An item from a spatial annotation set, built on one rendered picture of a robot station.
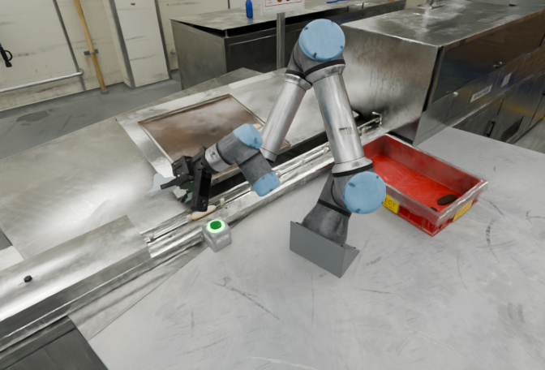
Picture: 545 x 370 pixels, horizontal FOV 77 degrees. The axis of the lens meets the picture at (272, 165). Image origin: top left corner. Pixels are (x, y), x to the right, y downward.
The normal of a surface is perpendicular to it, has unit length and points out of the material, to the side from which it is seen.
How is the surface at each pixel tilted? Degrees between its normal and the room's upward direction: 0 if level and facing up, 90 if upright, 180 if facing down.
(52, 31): 90
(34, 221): 0
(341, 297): 0
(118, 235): 0
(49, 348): 90
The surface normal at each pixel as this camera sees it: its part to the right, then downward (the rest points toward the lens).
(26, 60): 0.64, 0.43
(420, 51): -0.77, 0.37
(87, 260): -0.01, -0.82
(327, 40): 0.08, -0.11
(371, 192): 0.15, 0.14
